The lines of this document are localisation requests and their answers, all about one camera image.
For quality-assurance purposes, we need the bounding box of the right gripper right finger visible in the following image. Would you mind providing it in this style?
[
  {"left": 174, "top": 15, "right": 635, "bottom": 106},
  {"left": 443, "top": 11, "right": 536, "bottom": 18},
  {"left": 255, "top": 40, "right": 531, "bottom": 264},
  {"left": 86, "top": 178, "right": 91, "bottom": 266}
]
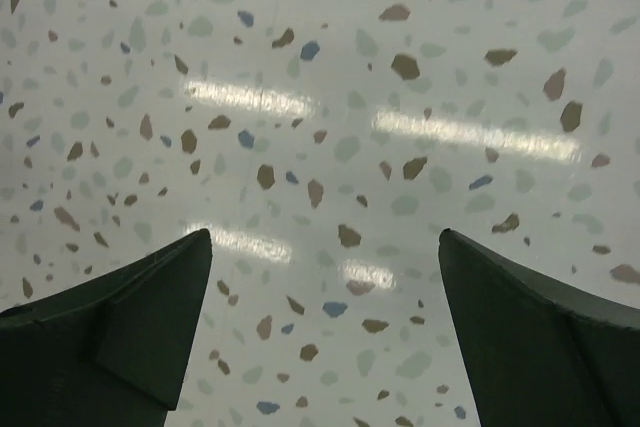
[{"left": 438, "top": 229, "right": 639, "bottom": 426}]

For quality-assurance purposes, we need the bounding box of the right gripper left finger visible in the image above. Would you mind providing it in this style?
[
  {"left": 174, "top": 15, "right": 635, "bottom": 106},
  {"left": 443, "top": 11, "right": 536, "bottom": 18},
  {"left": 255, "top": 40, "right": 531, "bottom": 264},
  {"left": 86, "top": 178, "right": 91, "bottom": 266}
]
[{"left": 1, "top": 229, "right": 212, "bottom": 427}]

